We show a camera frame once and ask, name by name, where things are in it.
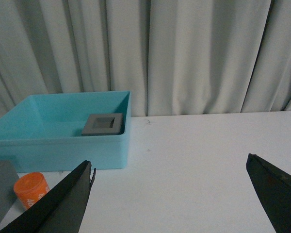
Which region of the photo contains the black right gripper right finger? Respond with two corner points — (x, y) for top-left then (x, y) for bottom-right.
(246, 154), (291, 233)

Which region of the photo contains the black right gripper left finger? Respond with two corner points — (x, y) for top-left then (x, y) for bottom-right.
(0, 160), (96, 233)

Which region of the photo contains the orange cylinder part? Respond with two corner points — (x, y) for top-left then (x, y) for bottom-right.
(13, 172), (50, 210)

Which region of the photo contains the gray block with round hole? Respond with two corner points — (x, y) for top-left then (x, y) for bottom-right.
(0, 160), (19, 223)

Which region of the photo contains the gray block with square recess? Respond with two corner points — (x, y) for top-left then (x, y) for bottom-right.
(81, 113), (123, 136)

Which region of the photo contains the light blue plastic box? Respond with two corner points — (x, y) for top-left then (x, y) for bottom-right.
(0, 91), (131, 173)

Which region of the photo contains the white pleated curtain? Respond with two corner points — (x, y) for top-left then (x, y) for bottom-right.
(0, 0), (291, 117)

